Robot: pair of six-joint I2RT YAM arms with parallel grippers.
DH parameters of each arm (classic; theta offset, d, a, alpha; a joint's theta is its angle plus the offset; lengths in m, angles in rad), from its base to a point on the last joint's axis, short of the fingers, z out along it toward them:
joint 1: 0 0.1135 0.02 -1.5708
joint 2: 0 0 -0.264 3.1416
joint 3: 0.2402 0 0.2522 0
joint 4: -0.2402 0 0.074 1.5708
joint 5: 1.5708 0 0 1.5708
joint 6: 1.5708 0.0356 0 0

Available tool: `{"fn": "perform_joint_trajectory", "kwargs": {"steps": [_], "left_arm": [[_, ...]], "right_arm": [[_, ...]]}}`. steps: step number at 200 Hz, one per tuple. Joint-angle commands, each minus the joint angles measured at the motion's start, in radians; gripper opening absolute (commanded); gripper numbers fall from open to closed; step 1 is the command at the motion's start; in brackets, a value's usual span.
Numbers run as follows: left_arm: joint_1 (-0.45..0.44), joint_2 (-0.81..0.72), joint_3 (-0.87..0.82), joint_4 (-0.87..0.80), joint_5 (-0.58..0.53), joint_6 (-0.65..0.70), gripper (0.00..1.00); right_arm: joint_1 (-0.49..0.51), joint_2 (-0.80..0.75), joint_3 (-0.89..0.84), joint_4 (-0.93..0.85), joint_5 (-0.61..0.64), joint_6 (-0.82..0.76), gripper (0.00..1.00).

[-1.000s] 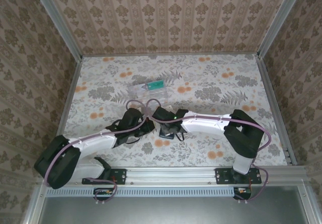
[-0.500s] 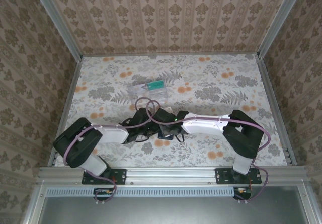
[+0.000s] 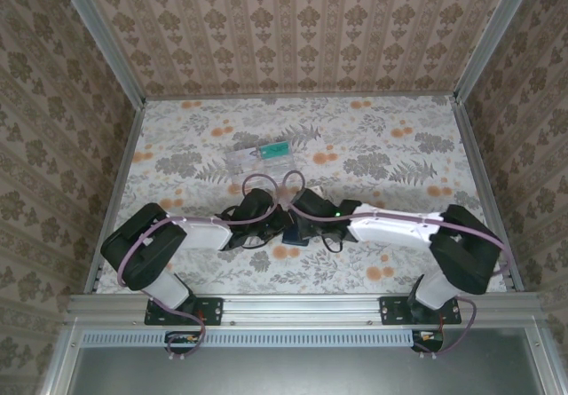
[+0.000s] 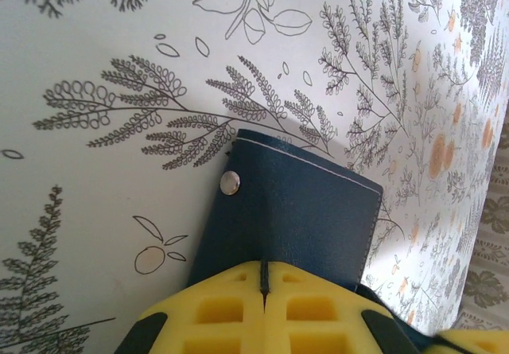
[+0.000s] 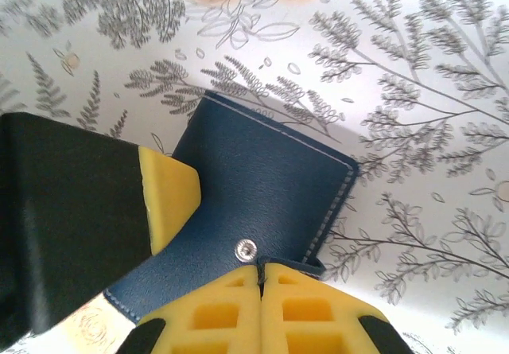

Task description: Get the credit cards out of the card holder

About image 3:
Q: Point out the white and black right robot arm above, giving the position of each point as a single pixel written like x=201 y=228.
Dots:
x=466 y=253

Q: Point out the aluminium frame bar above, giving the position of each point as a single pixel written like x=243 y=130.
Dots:
x=539 y=359
x=62 y=359

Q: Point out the teal plastic card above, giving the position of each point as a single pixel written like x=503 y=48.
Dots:
x=277 y=150

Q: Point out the aluminium frame post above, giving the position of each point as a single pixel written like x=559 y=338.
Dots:
x=106 y=40
x=494 y=35

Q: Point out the floral patterned table cover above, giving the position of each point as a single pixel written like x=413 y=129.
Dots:
x=421 y=137

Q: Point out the clear acrylic tiered card stand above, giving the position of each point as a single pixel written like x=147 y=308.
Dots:
x=275 y=168

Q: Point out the wide aluminium frame rail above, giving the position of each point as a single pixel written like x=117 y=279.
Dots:
x=302 y=308

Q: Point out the grey metal sheet panel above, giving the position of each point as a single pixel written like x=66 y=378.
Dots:
x=310 y=373

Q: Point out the dark blue card holder wallet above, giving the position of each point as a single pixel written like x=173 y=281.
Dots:
x=293 y=241

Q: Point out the slim aluminium frame rail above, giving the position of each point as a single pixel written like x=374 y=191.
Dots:
x=302 y=97
x=486 y=191
x=117 y=191

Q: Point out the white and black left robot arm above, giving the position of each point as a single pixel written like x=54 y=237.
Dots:
x=155 y=253

